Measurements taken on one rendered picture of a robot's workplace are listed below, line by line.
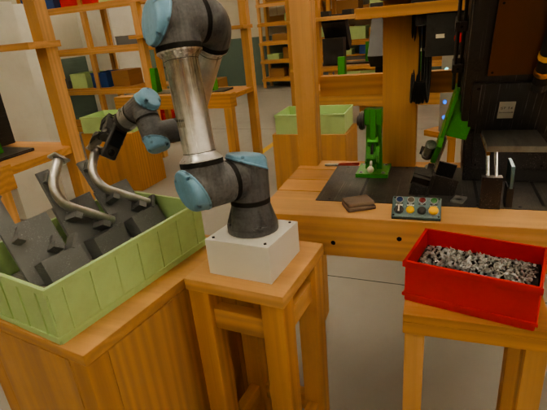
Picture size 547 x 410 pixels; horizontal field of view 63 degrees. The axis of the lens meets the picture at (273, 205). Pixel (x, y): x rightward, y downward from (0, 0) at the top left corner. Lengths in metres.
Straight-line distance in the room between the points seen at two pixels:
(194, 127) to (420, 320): 0.75
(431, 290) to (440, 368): 1.09
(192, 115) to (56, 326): 0.64
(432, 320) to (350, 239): 0.45
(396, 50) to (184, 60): 1.03
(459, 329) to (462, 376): 1.05
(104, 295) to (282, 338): 0.51
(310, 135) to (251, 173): 0.89
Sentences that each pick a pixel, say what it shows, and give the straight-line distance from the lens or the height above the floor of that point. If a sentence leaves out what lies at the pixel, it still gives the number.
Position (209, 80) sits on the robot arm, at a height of 1.38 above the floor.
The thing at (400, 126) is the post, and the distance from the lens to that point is 2.00.
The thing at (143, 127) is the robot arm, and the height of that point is 1.26.
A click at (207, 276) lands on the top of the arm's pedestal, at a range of 1.32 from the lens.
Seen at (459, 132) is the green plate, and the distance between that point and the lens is 1.63.
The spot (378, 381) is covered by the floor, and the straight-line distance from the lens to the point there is 2.18.
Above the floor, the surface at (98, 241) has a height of 0.92.
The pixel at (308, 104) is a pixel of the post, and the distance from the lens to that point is 2.05.
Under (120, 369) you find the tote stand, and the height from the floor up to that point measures 0.67.
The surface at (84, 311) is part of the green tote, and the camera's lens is 1.33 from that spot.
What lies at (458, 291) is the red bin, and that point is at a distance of 1.21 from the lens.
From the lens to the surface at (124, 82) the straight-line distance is 7.28.
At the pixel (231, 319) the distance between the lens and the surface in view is 1.35.
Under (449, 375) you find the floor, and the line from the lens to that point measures 2.26.
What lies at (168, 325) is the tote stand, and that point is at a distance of 1.46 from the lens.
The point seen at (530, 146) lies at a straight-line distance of 1.47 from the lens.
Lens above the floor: 1.51
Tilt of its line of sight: 22 degrees down
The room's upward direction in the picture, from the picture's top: 5 degrees counter-clockwise
